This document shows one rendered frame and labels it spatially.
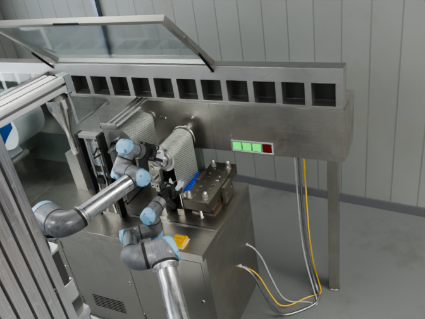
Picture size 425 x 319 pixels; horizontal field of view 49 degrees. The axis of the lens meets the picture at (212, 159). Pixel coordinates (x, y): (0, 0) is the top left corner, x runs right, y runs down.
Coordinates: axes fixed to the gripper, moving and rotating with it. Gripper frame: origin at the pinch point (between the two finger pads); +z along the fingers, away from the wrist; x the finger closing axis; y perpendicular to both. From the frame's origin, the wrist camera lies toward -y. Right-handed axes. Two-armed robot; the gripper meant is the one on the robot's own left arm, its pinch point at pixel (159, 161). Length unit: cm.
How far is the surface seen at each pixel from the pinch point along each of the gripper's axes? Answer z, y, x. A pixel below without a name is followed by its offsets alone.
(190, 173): 28.0, -2.1, -4.9
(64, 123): 2, 16, 71
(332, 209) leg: 77, -9, -79
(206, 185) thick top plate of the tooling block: 27.9, -7.4, -16.0
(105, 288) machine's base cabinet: 38, -80, 47
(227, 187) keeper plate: 34.1, -6.5, -26.6
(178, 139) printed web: 11.7, 14.5, -2.1
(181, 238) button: 8.5, -37.6, -15.4
